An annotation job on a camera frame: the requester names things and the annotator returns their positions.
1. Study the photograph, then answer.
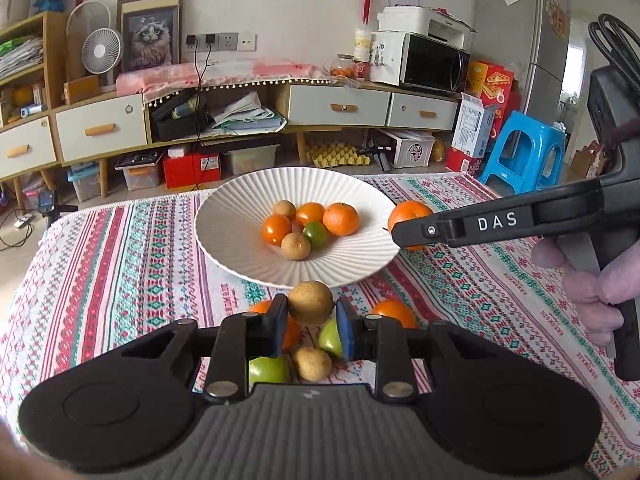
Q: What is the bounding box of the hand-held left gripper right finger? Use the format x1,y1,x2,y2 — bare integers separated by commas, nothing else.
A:
336,298,503,403

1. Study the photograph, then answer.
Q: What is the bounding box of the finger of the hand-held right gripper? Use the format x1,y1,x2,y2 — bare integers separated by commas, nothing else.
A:
391,178,601,249

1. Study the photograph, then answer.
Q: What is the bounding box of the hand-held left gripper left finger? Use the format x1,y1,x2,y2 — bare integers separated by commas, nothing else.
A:
117,294,289,403

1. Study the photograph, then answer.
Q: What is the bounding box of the brown kiwi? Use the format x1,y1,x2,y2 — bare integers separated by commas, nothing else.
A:
292,346,333,382
287,280,334,326

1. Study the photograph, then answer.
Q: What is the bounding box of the smooth orange persimmon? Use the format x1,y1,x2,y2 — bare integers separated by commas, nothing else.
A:
261,214,293,247
371,298,418,330
296,202,327,227

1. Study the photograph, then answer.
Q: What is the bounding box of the small green lime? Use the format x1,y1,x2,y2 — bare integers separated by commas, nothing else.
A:
303,221,329,251

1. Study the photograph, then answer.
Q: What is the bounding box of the white ribbed plate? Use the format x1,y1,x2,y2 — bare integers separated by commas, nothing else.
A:
194,166,405,290

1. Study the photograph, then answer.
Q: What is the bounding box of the small orange mandarin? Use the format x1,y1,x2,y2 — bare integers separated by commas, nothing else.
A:
322,202,361,237

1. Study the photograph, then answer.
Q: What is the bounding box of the medium orange mandarin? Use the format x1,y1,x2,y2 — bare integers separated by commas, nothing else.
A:
387,200,435,252

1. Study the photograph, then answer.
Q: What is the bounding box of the person's right hand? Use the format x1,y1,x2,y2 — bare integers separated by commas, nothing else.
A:
532,240,640,347

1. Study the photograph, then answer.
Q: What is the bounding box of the large orange mandarin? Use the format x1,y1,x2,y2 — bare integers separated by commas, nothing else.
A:
248,300,303,353

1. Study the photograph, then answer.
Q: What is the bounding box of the green jujube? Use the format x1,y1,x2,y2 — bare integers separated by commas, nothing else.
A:
249,355,292,387
318,317,345,358

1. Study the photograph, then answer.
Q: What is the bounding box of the blue plastic stool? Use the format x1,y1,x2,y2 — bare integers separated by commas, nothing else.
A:
478,110,566,190

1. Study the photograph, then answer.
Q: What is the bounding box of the silver refrigerator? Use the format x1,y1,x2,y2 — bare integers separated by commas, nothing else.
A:
472,0,573,126

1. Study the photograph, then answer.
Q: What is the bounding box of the white and blue carton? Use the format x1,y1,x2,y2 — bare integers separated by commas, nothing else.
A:
451,92,501,161

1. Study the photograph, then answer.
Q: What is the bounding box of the red gift box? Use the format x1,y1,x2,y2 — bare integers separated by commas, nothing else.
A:
467,60,516,126

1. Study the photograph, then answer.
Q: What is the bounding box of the white printed basket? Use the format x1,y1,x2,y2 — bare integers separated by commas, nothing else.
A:
380,129,437,170

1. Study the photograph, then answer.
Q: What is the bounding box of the patterned striped tablecloth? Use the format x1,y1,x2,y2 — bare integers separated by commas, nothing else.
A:
0,172,640,480

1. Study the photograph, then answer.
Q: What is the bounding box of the clear storage bin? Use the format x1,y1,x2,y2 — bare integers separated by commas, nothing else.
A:
222,144,281,176

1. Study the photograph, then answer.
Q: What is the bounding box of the yellow egg tray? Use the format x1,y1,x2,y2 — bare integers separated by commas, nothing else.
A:
305,142,372,168

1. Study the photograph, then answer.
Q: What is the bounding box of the black microwave oven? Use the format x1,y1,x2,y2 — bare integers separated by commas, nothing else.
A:
398,32,472,94

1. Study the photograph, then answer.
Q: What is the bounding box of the clear bin with orange contents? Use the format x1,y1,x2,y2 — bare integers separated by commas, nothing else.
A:
115,151,163,192

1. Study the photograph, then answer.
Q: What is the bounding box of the white printer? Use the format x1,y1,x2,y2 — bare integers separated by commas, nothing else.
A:
377,6,477,48

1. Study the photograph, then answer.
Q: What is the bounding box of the pile of loose papers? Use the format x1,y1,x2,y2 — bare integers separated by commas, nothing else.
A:
210,91,288,133

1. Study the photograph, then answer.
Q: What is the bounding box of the white carton blue print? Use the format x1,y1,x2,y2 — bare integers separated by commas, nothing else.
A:
369,31,407,86

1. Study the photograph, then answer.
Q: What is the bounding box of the black case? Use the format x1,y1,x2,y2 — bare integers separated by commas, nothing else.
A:
149,89,211,142

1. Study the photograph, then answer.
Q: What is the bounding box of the clear bin blue lid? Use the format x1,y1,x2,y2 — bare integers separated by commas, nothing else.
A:
67,161,101,203

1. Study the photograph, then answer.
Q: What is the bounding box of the glass jar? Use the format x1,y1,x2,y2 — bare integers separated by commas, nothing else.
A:
327,54,358,79

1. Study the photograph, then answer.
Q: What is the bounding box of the pink tasselled cloth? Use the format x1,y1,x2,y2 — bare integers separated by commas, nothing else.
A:
116,57,338,106

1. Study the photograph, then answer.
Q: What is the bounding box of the small black device on tripod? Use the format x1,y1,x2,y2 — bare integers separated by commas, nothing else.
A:
37,189,78,221

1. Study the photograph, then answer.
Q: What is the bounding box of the framed cat picture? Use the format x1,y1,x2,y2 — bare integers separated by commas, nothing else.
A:
116,0,185,75

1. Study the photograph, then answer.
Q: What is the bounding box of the small white desk fan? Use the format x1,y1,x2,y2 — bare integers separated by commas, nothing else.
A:
81,27,124,92

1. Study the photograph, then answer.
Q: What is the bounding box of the long wooden cabinet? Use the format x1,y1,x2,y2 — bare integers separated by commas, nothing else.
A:
0,10,463,211

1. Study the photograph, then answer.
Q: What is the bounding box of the large white fan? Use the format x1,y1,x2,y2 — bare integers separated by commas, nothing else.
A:
66,0,112,83

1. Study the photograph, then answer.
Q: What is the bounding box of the stack of documents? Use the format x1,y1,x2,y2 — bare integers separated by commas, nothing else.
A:
0,35,45,80

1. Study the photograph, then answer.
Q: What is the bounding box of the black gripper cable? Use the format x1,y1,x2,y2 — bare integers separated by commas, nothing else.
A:
587,12,640,68

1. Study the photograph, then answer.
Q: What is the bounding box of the white drawer wooden handle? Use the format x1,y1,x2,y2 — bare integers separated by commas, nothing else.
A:
386,91,460,131
0,116,58,181
287,84,392,128
54,92,150,163

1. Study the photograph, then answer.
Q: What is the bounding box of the black power cable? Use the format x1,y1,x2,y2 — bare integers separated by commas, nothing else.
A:
192,42,213,161

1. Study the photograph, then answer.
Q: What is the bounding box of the wall socket panel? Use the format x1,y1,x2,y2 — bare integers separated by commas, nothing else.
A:
186,32,257,52

